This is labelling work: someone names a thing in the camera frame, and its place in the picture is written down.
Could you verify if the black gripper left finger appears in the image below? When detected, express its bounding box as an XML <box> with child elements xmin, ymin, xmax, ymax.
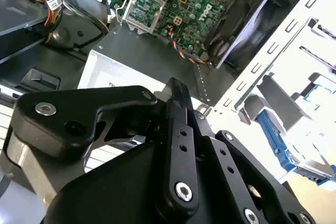
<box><xmin>4</xmin><ymin>77</ymin><xmax>200</xmax><ymax>218</ymax></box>

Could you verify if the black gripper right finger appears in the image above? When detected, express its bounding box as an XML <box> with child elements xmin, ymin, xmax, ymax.
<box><xmin>194</xmin><ymin>111</ymin><xmax>316</xmax><ymax>224</ymax></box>

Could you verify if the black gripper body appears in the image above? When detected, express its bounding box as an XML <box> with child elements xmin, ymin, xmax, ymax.
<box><xmin>43</xmin><ymin>140</ymin><xmax>241</xmax><ymax>224</ymax></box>

